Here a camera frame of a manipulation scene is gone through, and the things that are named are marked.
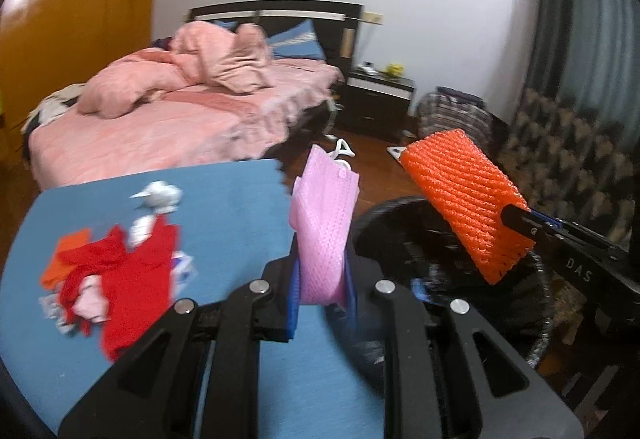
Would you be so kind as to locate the pale pink crumpled paper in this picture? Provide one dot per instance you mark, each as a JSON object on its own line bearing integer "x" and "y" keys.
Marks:
{"x": 92, "y": 301}

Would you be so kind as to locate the white looped object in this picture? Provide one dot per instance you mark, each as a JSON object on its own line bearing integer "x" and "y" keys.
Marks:
{"x": 344, "y": 148}

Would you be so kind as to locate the white tissue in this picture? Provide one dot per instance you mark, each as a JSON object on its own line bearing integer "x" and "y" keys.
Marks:
{"x": 159, "y": 196}
{"x": 142, "y": 229}

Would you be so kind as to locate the bed with pink sheet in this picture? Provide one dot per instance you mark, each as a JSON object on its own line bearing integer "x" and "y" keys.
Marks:
{"x": 175, "y": 139}

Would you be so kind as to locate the grey curtain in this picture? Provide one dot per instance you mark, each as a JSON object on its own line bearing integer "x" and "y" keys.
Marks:
{"x": 580, "y": 9}

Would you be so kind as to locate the dark headboard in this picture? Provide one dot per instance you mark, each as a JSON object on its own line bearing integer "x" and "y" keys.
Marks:
{"x": 320, "y": 11}

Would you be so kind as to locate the wall socket plate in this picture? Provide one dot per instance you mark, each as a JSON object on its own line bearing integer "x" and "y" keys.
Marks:
{"x": 373, "y": 18}

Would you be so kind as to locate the pink duvet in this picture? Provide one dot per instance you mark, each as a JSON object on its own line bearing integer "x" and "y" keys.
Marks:
{"x": 165, "y": 74}

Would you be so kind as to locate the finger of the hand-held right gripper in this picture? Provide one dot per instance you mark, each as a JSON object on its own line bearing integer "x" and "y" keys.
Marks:
{"x": 547, "y": 220}
{"x": 517, "y": 221}

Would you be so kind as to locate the white bathroom scale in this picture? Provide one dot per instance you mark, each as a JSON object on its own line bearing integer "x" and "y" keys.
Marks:
{"x": 395, "y": 151}

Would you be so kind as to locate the black and white clothes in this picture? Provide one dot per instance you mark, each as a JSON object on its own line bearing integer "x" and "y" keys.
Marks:
{"x": 52, "y": 106}

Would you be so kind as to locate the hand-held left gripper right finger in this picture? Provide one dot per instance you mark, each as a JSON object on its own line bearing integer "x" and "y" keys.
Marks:
{"x": 351, "y": 299}

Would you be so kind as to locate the bin with black liner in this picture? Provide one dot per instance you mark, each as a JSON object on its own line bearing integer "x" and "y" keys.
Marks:
{"x": 425, "y": 244}

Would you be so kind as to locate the white and blue packet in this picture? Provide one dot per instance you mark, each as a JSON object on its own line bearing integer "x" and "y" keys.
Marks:
{"x": 185, "y": 269}

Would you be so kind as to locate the red cloth pile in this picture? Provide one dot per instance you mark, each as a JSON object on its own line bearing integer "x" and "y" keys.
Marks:
{"x": 135, "y": 289}

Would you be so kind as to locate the yellow toy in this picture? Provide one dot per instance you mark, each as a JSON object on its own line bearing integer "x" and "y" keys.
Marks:
{"x": 395, "y": 70}

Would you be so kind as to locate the plaid bag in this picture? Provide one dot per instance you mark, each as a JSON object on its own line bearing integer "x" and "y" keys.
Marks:
{"x": 452, "y": 116}

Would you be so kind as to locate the pink foam net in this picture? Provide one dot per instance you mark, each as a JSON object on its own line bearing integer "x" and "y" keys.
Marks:
{"x": 325, "y": 229}

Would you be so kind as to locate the white phone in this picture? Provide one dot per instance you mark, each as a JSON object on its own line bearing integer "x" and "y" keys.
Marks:
{"x": 367, "y": 68}

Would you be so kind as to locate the dark nightstand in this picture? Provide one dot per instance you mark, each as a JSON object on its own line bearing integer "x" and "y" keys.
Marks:
{"x": 377, "y": 106}

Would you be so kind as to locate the brown patterned curtain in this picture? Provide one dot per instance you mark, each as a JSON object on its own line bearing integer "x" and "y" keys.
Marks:
{"x": 565, "y": 154}

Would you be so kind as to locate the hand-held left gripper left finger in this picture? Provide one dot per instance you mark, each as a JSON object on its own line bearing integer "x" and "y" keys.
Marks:
{"x": 292, "y": 314}

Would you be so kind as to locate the white patterned wrapper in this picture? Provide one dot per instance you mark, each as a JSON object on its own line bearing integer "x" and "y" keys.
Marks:
{"x": 56, "y": 314}

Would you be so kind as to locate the large blue pillow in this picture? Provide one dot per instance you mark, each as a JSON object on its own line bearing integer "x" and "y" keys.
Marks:
{"x": 300, "y": 44}

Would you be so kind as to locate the wooden wardrobe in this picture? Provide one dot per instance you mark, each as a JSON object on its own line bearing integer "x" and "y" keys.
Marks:
{"x": 75, "y": 34}

